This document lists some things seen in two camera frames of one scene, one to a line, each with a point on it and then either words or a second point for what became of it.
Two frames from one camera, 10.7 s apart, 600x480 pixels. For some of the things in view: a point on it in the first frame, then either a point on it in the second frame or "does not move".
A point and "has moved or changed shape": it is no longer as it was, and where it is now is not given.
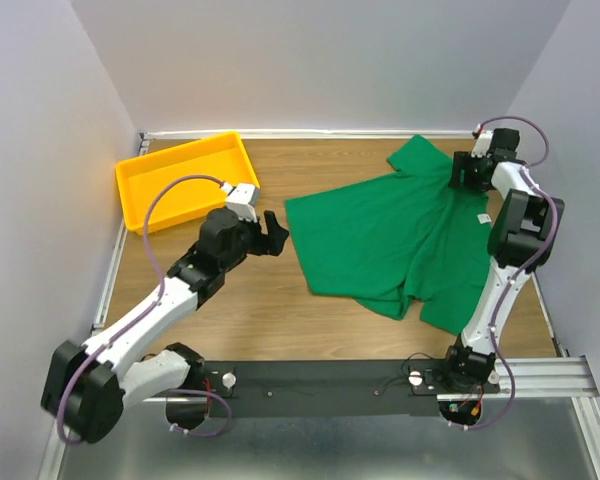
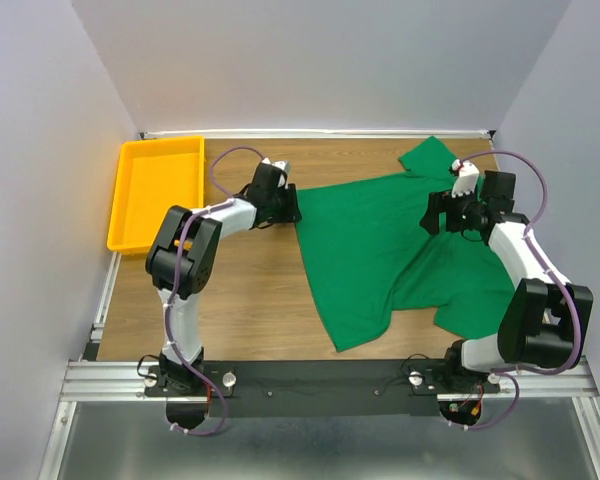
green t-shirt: x=398 y=239 has moved or changed shape
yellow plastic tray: x=224 y=158 has moved or changed shape
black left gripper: x=271 y=243 to x=292 y=212
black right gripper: x=461 y=161 to x=439 y=202
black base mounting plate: x=333 y=388 does not move
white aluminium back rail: x=433 y=133 does not move
